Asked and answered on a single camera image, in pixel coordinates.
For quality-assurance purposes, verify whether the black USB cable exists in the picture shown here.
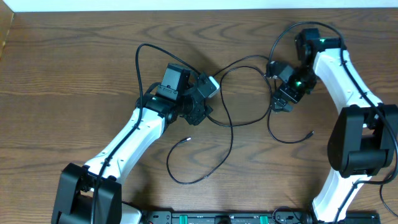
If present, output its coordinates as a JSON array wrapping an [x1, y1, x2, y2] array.
[[166, 65, 274, 185]]

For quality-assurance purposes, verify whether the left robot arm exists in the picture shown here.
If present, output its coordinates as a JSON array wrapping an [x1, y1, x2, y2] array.
[[51, 63, 220, 223]]

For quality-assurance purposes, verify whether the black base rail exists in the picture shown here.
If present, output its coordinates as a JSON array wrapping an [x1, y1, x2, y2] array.
[[118, 202, 382, 224]]

